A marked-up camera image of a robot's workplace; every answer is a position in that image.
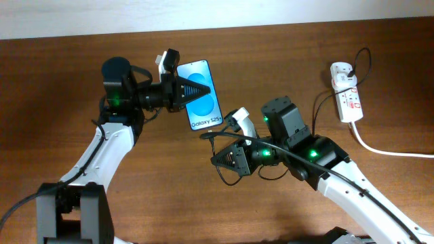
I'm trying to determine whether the blue Galaxy smartphone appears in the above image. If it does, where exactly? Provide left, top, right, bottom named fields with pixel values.
left=177, top=60, right=223, bottom=131

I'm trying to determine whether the black charger cable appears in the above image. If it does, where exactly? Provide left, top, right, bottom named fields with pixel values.
left=206, top=47, right=373, bottom=186

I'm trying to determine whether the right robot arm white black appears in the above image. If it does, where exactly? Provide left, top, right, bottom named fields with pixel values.
left=201, top=96, right=433, bottom=243

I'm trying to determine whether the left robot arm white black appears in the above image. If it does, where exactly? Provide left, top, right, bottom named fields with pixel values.
left=36, top=49, right=210, bottom=243

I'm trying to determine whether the white charger adapter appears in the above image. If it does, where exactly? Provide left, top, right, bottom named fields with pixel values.
left=332, top=73, right=357, bottom=91

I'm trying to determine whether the white power strip cord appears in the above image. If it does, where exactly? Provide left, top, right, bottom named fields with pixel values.
left=349, top=121, right=434, bottom=159

